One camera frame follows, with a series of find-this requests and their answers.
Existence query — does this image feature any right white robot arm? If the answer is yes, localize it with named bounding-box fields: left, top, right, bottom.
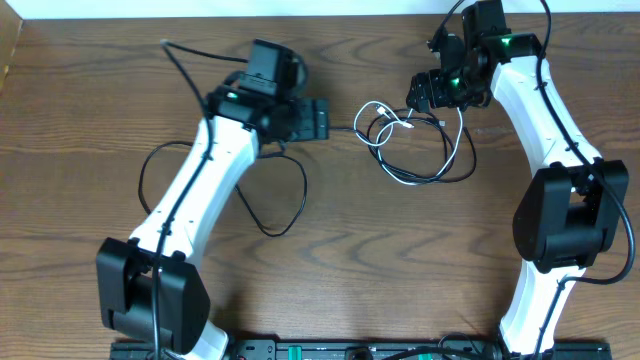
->
left=406, top=1, right=630, bottom=359

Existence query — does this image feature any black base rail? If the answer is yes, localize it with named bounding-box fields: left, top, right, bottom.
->
left=107, top=334, right=613, bottom=360

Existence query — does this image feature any white cable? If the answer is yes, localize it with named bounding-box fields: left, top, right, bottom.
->
left=353, top=100, right=465, bottom=187

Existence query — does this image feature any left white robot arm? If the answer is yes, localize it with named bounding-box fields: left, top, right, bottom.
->
left=96, top=39, right=329, bottom=359

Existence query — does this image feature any cardboard box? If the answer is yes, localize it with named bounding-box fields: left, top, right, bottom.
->
left=0, top=0, right=23, bottom=87

